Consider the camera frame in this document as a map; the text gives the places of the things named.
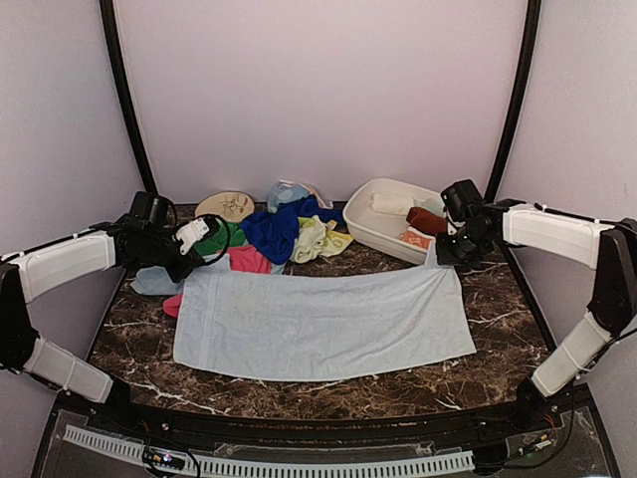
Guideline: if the light blue dotted towel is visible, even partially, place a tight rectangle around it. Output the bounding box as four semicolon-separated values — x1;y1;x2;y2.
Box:
266;180;333;213

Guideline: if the white rolled towel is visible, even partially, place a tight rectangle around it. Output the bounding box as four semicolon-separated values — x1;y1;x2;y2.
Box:
371;192;414;216

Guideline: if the black left frame post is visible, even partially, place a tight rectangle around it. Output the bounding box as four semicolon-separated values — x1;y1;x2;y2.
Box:
99;0;158;194

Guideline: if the black right frame post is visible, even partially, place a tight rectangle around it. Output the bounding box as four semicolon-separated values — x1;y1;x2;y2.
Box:
485;0;542;202

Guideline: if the pale yellow patterned towel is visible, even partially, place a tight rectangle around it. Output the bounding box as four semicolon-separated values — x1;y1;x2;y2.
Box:
290;215;353;264

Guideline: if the beige bird-painted plate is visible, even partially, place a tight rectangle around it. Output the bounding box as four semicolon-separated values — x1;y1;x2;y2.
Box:
194;191;255;223

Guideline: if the pink towel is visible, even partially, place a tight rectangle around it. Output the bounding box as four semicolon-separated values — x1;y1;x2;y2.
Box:
162;245;276;319

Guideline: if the royal blue towel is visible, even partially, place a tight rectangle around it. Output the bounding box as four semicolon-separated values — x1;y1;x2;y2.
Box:
239;195;344;265

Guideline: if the large pale blue towel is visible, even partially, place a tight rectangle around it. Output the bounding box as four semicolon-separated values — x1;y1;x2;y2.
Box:
173;259;476;382

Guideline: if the orange patterned rolled towel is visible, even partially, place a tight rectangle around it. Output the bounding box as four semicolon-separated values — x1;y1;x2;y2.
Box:
399;227;435;251

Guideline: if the brown rolled towel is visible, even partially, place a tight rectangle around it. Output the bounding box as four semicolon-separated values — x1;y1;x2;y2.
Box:
406;207;447;236

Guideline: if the pale green rolled towel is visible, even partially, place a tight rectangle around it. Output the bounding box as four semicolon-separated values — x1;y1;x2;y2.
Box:
420;197;444;217

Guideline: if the white slotted cable duct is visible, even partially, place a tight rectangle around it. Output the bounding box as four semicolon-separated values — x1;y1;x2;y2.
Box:
62;425;475;477

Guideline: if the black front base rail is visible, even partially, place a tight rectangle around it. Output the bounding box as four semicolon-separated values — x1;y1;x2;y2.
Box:
94;382;558;452

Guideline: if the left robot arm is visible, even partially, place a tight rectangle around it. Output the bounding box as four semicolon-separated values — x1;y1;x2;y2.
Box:
1;221;208;434

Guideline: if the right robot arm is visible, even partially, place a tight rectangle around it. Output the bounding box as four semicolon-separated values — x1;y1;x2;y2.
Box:
436;187;636;432

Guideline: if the black frame post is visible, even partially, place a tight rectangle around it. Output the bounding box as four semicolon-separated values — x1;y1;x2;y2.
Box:
485;0;542;202
99;0;158;194

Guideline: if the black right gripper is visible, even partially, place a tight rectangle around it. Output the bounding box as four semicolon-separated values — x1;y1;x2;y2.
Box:
437;225;490;265

